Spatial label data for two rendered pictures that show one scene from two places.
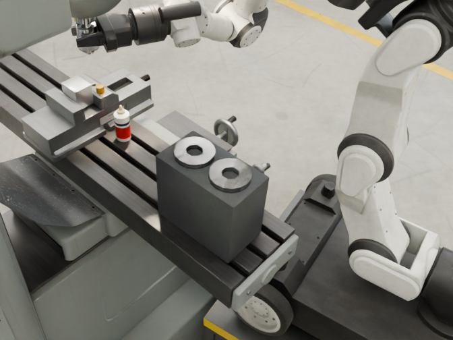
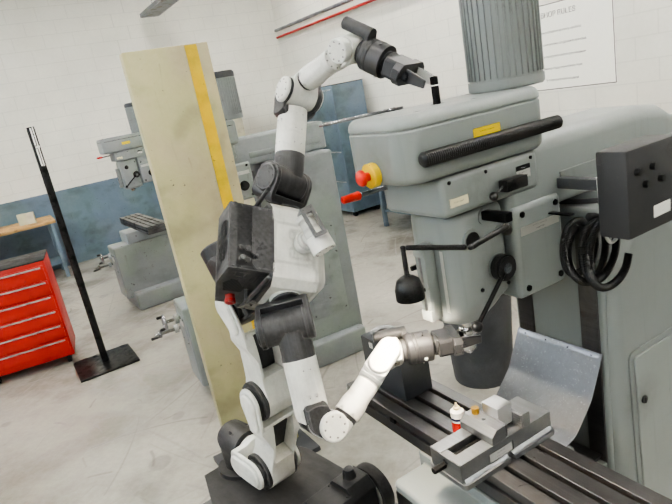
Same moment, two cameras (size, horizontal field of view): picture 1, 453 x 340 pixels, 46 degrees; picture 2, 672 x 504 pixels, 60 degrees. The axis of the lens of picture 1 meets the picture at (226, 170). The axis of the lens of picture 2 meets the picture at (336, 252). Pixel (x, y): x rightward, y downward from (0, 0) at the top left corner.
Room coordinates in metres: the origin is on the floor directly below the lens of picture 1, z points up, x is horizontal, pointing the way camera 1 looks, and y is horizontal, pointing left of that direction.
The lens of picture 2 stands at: (2.56, 0.63, 1.98)
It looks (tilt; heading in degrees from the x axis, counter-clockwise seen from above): 16 degrees down; 203
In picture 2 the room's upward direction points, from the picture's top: 11 degrees counter-clockwise
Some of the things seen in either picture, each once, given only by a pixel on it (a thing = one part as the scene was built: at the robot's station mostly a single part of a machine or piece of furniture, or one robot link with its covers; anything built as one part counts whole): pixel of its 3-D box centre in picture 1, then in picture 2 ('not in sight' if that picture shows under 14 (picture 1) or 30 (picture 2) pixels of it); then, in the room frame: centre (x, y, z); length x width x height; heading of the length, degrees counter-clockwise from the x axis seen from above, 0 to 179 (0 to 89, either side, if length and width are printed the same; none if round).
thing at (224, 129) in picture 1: (219, 137); not in sight; (1.46, 0.03, 0.62); 0.16 x 0.12 x 0.12; 142
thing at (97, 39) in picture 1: (90, 41); not in sight; (1.04, 0.33, 1.24); 0.06 x 0.02 x 0.03; 117
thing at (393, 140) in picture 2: not in sight; (445, 134); (1.06, 0.35, 1.81); 0.47 x 0.26 x 0.16; 142
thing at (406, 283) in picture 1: (394, 253); (266, 458); (0.95, -0.50, 0.68); 0.21 x 0.20 x 0.13; 61
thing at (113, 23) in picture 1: (125, 29); (436, 344); (1.11, 0.26, 1.24); 0.13 x 0.12 x 0.10; 27
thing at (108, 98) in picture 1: (95, 90); (483, 425); (1.17, 0.37, 1.01); 0.12 x 0.06 x 0.04; 51
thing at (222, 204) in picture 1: (210, 193); (395, 359); (0.81, 0.03, 1.02); 0.22 x 0.12 x 0.20; 53
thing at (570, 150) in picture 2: not in sight; (571, 151); (0.68, 0.66, 1.66); 0.80 x 0.23 x 0.20; 142
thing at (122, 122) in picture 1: (122, 121); (457, 418); (1.08, 0.29, 0.98); 0.04 x 0.04 x 0.11
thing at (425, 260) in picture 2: not in sight; (427, 282); (1.16, 0.28, 1.45); 0.04 x 0.04 x 0.21; 52
